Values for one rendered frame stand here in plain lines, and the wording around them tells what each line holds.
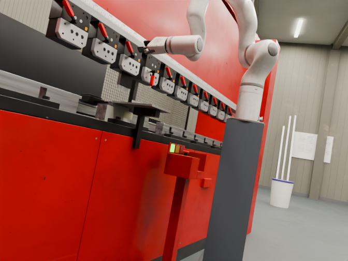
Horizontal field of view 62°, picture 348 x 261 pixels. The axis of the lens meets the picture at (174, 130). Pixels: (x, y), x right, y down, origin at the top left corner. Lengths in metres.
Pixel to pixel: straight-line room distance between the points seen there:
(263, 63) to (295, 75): 10.63
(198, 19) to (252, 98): 0.46
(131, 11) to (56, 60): 0.60
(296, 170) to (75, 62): 10.30
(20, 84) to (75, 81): 0.88
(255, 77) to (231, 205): 0.64
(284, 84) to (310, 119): 1.65
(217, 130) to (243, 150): 2.25
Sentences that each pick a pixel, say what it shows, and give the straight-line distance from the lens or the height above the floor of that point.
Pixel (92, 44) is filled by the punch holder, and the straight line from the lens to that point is 1.48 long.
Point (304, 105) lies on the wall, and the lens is 11.91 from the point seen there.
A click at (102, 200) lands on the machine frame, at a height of 0.50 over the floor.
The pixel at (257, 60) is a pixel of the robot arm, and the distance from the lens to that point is 1.52.
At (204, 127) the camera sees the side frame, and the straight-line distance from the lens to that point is 3.75.
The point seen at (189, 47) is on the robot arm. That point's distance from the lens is 1.36.
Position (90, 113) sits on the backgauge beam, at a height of 0.93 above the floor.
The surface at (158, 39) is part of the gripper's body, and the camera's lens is 1.51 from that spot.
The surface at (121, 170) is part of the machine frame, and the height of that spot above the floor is 0.65.
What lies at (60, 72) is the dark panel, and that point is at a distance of 2.03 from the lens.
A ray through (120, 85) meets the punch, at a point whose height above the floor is 1.10.
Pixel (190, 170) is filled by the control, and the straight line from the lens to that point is 1.60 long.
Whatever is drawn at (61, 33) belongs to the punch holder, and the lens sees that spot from 1.36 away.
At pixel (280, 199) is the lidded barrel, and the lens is 6.88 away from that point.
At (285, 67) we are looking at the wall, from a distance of 12.21.
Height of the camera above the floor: 0.80
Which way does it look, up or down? 4 degrees up
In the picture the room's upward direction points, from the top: 10 degrees clockwise
